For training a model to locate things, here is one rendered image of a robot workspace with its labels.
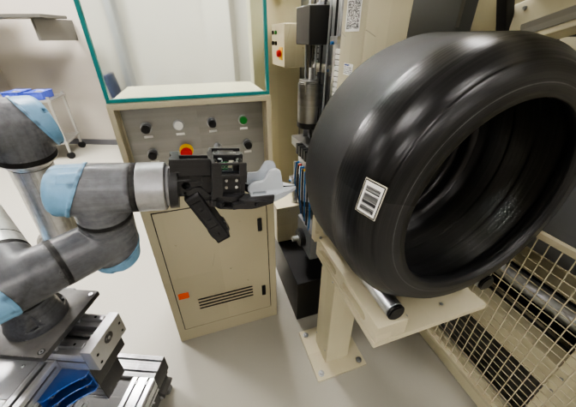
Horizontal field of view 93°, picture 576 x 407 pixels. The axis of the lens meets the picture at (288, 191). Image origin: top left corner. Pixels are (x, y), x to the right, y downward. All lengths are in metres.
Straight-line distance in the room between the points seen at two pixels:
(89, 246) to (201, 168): 0.20
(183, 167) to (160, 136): 0.70
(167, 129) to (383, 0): 0.80
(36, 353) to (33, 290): 0.60
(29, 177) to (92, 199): 0.42
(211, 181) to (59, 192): 0.19
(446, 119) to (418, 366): 1.48
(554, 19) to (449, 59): 0.48
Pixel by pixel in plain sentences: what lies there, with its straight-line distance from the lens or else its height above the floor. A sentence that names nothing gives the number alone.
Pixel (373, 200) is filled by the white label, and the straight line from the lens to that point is 0.45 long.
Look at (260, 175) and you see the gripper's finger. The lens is 0.49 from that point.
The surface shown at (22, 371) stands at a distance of 1.20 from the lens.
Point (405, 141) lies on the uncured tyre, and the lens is 0.45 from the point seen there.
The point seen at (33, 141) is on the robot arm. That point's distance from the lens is 0.81.
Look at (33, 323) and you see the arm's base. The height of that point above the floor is 0.76.
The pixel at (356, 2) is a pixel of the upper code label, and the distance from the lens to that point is 0.85.
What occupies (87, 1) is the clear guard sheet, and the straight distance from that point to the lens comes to 1.09.
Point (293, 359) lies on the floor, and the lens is 1.67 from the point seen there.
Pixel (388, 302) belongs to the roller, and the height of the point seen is 0.92.
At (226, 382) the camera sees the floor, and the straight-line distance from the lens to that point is 1.64.
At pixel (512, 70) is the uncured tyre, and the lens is 0.53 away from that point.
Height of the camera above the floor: 1.46
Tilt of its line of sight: 30 degrees down
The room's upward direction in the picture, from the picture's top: straight up
